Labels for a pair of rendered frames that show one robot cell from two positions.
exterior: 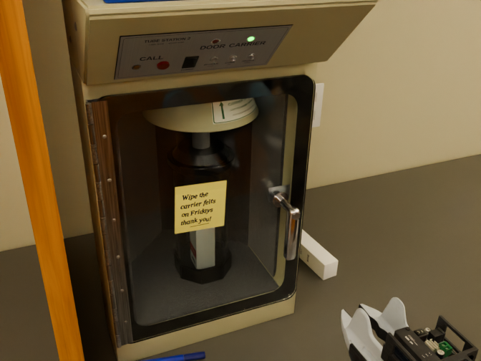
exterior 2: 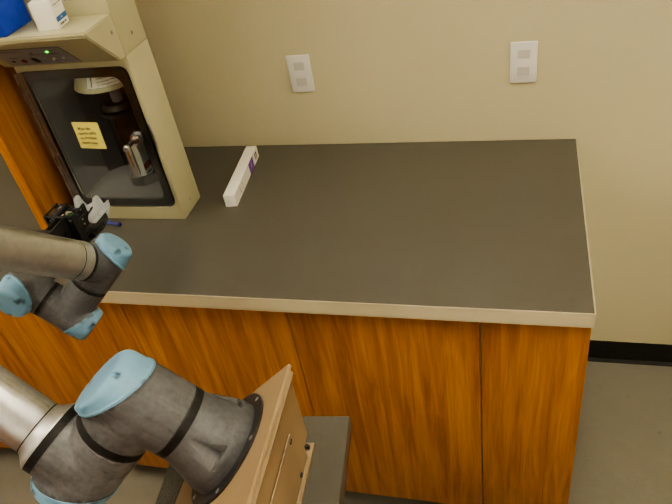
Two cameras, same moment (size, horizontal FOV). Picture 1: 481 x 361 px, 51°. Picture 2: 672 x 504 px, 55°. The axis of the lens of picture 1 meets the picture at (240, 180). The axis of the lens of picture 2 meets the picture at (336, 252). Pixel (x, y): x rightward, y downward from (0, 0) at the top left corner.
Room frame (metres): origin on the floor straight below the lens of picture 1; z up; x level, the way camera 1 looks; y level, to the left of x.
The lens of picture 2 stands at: (-0.13, -1.43, 1.91)
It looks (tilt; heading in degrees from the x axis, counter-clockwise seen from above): 38 degrees down; 44
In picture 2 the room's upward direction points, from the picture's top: 11 degrees counter-clockwise
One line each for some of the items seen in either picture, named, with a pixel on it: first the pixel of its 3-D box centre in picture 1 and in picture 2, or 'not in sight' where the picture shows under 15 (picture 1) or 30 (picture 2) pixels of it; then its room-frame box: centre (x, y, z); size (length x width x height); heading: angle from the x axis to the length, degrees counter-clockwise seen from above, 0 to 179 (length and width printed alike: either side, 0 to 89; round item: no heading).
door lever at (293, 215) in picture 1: (286, 226); (134, 156); (0.64, -0.07, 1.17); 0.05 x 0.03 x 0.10; 24
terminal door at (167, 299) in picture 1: (212, 217); (100, 142); (0.63, 0.04, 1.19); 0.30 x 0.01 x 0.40; 114
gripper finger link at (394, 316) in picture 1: (391, 318); (98, 206); (0.45, -0.18, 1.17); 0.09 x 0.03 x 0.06; 19
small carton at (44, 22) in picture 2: not in sight; (48, 12); (0.60, -0.03, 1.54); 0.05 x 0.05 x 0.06; 32
